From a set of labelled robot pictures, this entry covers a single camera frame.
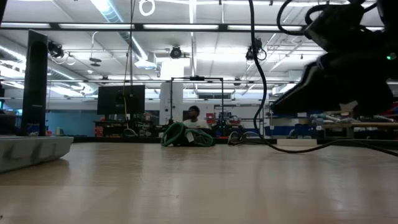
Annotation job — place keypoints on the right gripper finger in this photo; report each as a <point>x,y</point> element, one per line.
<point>298,96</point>

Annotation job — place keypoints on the black red robot arm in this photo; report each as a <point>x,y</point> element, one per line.
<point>222,119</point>

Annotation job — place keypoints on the blue storage bins shelf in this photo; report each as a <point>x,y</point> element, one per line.
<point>298,129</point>

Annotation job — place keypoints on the cluttered wooden table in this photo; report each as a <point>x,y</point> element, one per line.
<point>342,125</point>

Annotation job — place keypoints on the clear safety glasses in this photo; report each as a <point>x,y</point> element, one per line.
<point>236,141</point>

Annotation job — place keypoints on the person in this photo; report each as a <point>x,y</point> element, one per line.
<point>194,112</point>

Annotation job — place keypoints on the black green work gloves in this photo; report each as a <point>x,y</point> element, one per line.
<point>174,133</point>

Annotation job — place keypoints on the black beam with light strips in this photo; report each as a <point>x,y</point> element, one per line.
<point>180,26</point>

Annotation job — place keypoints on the black monitor on stand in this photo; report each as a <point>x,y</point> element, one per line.
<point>109,99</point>

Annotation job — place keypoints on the grey tool case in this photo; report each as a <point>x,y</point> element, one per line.
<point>31,152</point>

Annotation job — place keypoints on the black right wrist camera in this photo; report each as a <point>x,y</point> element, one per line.
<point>335,28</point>

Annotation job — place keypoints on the black ceiling camera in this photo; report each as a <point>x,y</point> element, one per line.
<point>56,49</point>
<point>249,54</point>
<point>176,52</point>

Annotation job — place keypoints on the black rig frame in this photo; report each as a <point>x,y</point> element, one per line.
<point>196,78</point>

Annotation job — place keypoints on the black upright post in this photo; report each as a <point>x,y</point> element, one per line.
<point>34,87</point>

